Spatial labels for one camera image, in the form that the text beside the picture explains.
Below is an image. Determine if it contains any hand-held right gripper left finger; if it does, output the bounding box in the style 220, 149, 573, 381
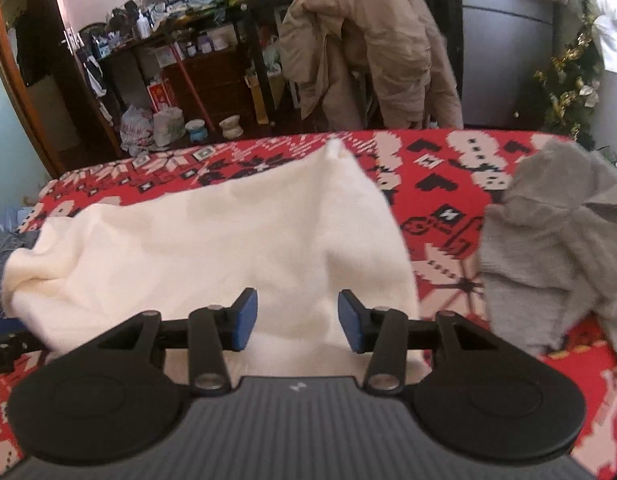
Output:
97, 287, 259, 393

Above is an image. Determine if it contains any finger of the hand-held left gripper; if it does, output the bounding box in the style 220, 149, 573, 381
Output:
0, 330, 42, 376

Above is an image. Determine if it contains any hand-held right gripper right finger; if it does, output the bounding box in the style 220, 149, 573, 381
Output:
337, 288, 504, 395

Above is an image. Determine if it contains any white knit sweater vest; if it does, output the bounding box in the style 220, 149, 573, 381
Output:
2, 137, 432, 386

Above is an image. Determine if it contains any blue denim garment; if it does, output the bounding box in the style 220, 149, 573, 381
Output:
0, 227, 42, 321

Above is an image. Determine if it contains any red patterned blanket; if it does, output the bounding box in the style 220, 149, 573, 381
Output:
0, 129, 617, 480

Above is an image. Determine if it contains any white ceramic burner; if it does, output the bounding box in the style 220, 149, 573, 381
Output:
219, 115, 245, 140

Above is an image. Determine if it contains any plain white bag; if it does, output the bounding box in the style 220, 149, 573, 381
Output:
153, 106, 186, 147

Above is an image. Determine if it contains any grey crumpled garment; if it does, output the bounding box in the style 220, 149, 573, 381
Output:
479, 139, 617, 361

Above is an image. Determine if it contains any red printed plastic bag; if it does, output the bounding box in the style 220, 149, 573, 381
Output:
119, 105, 156, 157

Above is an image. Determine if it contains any dark wooden cabinet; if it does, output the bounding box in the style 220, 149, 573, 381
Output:
158, 45, 269, 128

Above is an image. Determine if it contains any red box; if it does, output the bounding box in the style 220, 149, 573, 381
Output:
147, 79, 176, 113

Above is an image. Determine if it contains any cluttered dark wooden desk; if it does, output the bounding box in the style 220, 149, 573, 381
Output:
78, 0, 299, 128

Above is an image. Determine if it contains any beige jacket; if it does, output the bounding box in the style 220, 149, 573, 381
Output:
278, 0, 464, 131

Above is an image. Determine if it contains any silver refrigerator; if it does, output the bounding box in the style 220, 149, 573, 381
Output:
456, 0, 597, 131

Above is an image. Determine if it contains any brown wooden door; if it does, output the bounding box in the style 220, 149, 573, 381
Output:
0, 0, 126, 178

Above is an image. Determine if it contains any white cloth bow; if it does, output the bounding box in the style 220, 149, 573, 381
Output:
587, 0, 617, 73

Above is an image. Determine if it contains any red broom handle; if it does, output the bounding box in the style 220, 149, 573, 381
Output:
171, 35, 212, 128

